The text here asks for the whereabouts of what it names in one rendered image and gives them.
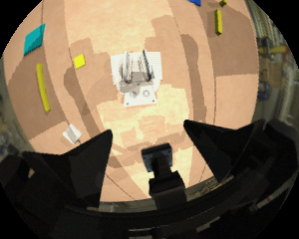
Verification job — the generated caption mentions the blue flat plate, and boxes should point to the blue flat plate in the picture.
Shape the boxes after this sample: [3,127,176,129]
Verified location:
[189,0,201,7]

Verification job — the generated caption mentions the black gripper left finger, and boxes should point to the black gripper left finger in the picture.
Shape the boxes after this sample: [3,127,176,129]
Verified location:
[22,128,113,208]

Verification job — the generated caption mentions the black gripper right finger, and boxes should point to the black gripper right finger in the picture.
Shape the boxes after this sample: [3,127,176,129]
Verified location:
[182,119,266,184]

